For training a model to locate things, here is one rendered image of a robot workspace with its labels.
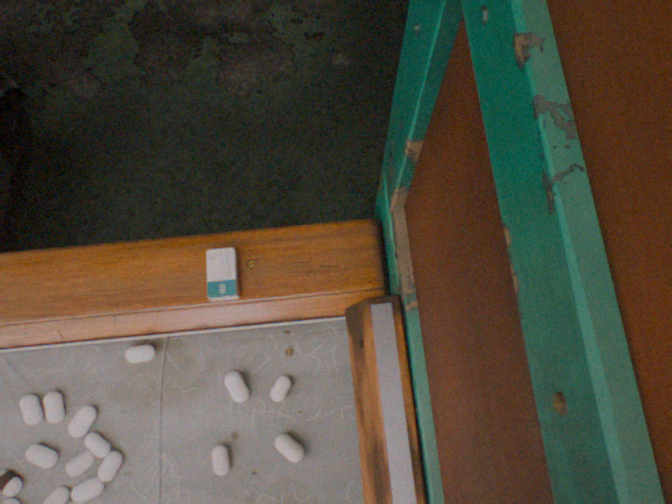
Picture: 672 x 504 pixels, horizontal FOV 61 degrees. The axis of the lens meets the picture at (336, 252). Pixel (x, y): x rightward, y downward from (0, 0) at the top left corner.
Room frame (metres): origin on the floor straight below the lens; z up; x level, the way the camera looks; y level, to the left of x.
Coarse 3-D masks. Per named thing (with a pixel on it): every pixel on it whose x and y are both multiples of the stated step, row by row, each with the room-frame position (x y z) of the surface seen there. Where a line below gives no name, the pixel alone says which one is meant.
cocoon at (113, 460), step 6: (108, 456) -0.04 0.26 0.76; (114, 456) -0.04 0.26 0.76; (120, 456) -0.04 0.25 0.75; (108, 462) -0.05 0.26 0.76; (114, 462) -0.05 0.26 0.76; (120, 462) -0.05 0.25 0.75; (102, 468) -0.05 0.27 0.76; (108, 468) -0.05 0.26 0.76; (114, 468) -0.05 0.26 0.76; (102, 474) -0.06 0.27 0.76; (108, 474) -0.06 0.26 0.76; (114, 474) -0.06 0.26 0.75; (102, 480) -0.06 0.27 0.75; (108, 480) -0.07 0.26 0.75
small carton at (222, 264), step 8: (224, 248) 0.20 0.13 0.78; (232, 248) 0.20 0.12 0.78; (208, 256) 0.19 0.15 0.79; (216, 256) 0.19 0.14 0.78; (224, 256) 0.19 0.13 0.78; (232, 256) 0.19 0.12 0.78; (208, 264) 0.18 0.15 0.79; (216, 264) 0.18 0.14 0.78; (224, 264) 0.18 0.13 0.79; (232, 264) 0.18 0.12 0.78; (208, 272) 0.17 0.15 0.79; (216, 272) 0.17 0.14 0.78; (224, 272) 0.17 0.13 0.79; (232, 272) 0.17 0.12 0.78; (208, 280) 0.16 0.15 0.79; (216, 280) 0.16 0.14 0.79; (224, 280) 0.16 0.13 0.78; (232, 280) 0.16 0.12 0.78; (208, 288) 0.15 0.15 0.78; (216, 288) 0.15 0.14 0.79; (224, 288) 0.15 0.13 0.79; (232, 288) 0.15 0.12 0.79; (208, 296) 0.14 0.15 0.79; (216, 296) 0.14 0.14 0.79; (224, 296) 0.14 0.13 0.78; (232, 296) 0.14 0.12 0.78
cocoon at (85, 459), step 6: (78, 456) -0.04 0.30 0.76; (84, 456) -0.04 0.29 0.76; (90, 456) -0.04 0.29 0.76; (72, 462) -0.04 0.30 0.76; (78, 462) -0.04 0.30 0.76; (84, 462) -0.04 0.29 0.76; (90, 462) -0.05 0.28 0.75; (66, 468) -0.05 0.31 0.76; (72, 468) -0.05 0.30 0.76; (78, 468) -0.05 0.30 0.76; (84, 468) -0.05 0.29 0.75; (72, 474) -0.06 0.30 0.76; (78, 474) -0.06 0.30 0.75
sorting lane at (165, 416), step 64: (320, 320) 0.11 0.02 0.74; (0, 384) 0.04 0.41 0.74; (64, 384) 0.04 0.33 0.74; (128, 384) 0.04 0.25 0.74; (192, 384) 0.04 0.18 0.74; (256, 384) 0.04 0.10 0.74; (320, 384) 0.04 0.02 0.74; (0, 448) -0.03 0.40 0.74; (64, 448) -0.03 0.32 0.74; (128, 448) -0.03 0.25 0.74; (192, 448) -0.03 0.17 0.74; (256, 448) -0.03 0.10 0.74; (320, 448) -0.04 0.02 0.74
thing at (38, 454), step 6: (36, 444) -0.02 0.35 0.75; (30, 450) -0.03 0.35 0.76; (36, 450) -0.03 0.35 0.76; (42, 450) -0.03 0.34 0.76; (48, 450) -0.03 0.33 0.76; (30, 456) -0.04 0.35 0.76; (36, 456) -0.04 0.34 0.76; (42, 456) -0.04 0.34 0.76; (48, 456) -0.04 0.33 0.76; (54, 456) -0.04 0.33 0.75; (36, 462) -0.04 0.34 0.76; (42, 462) -0.04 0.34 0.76; (48, 462) -0.04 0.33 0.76; (54, 462) -0.04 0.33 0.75
